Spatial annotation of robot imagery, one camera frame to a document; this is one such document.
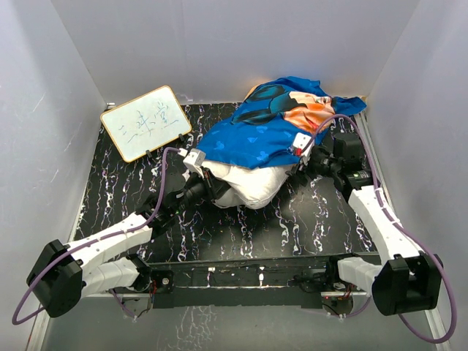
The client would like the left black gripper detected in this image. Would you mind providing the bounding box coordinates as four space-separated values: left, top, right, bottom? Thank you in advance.
171 166 233 216

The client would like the white pillow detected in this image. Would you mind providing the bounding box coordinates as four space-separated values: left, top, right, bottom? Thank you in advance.
203 161 293 210

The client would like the orange and blue pillowcase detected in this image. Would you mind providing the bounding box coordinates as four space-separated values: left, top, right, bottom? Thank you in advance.
197 76 366 169

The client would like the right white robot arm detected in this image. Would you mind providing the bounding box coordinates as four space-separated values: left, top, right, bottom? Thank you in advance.
292 133 442 316

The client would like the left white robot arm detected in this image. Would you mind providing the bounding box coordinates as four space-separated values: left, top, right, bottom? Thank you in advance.
26 168 231 318

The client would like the small whiteboard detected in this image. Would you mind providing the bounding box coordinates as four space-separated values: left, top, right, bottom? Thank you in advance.
100 86 192 163

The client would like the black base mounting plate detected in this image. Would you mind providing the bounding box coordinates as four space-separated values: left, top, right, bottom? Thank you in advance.
109 255 370 310

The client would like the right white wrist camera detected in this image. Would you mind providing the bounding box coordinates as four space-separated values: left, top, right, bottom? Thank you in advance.
291 132 315 159

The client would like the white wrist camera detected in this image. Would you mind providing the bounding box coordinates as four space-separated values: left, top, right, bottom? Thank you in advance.
183 148 205 178
291 132 315 159

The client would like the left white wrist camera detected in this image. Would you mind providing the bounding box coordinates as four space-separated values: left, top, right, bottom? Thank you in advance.
183 148 205 178

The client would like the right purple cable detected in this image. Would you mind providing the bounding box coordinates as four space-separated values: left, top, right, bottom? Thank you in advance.
292 113 458 344

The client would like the aluminium frame rail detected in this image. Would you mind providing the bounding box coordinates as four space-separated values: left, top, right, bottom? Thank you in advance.
28 295 452 350

